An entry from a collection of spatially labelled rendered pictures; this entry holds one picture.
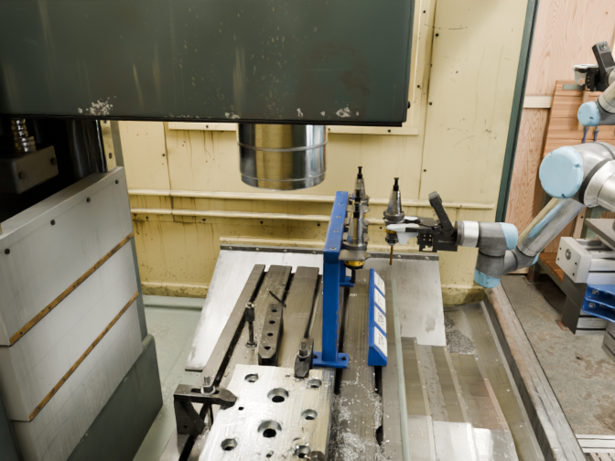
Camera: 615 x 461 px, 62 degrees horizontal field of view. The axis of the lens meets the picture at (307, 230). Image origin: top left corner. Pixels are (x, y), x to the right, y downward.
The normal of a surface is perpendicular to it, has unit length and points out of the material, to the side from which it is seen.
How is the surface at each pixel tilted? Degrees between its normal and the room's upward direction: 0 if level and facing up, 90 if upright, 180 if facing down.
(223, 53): 90
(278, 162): 90
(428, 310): 24
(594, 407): 0
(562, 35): 90
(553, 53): 90
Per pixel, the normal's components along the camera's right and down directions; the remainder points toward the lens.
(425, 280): -0.04, -0.69
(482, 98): -0.13, 0.39
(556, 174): -0.92, 0.13
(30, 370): 1.00, 0.04
